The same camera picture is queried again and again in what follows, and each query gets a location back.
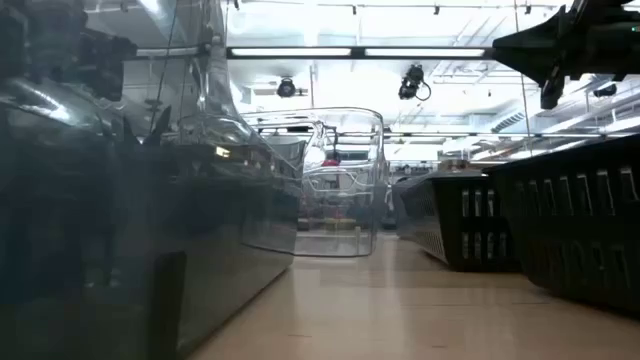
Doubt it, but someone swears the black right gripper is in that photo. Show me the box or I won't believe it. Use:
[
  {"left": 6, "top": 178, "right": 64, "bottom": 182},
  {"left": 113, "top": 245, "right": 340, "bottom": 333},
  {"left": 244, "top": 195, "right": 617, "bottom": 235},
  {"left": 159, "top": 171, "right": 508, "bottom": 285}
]
[{"left": 491, "top": 0, "right": 640, "bottom": 111}]

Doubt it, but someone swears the clear plastic basket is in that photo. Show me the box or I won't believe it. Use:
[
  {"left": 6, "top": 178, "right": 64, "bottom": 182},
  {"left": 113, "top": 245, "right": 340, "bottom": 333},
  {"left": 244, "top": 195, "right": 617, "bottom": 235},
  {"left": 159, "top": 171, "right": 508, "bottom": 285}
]
[{"left": 241, "top": 106, "right": 390, "bottom": 259}]

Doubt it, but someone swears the smoky grey plastic basket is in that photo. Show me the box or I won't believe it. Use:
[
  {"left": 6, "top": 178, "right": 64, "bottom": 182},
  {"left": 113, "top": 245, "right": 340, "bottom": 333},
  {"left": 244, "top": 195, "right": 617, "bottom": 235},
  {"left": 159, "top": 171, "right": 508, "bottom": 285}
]
[{"left": 0, "top": 0, "right": 307, "bottom": 360}]

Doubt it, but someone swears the black slotted plastic basket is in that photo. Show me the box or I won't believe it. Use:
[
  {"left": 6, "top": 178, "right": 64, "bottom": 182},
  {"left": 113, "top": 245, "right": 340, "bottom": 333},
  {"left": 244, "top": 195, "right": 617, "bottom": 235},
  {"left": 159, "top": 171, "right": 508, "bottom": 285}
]
[
  {"left": 391, "top": 171, "right": 522, "bottom": 274},
  {"left": 481, "top": 132, "right": 640, "bottom": 317}
]

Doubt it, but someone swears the thin pale hanging cable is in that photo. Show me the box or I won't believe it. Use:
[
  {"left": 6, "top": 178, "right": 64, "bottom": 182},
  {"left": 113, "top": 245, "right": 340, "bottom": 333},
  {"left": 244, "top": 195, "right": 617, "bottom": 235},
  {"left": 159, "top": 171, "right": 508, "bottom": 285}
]
[{"left": 512, "top": 0, "right": 534, "bottom": 157}]

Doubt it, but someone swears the long horizontal ceiling rail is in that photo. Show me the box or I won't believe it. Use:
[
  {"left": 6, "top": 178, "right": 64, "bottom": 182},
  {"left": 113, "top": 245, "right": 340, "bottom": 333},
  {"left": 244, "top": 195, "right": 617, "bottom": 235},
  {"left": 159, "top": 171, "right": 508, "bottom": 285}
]
[{"left": 384, "top": 130, "right": 616, "bottom": 140}]

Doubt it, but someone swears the black overhead camera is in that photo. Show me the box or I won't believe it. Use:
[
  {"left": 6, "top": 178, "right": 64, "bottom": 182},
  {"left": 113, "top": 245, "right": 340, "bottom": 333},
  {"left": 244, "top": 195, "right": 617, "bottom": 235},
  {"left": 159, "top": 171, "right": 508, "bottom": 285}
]
[{"left": 397, "top": 63, "right": 433, "bottom": 103}]

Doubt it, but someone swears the black frame LED light bar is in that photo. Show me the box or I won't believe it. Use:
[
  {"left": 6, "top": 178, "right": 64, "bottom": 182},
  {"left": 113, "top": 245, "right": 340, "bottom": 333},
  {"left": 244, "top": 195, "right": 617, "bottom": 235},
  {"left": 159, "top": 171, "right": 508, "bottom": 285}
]
[{"left": 225, "top": 45, "right": 496, "bottom": 61}]

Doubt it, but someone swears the round black ceiling camera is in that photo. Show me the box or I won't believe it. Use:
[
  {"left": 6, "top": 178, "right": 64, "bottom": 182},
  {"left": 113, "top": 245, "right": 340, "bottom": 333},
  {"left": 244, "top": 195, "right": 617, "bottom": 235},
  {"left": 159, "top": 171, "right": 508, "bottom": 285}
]
[{"left": 275, "top": 76, "right": 298, "bottom": 99}]

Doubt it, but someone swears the thin black hanging cable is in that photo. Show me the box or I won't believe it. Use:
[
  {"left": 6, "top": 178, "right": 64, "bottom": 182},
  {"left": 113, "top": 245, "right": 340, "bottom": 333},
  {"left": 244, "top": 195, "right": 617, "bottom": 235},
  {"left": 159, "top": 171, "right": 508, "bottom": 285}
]
[{"left": 148, "top": 0, "right": 180, "bottom": 134}]

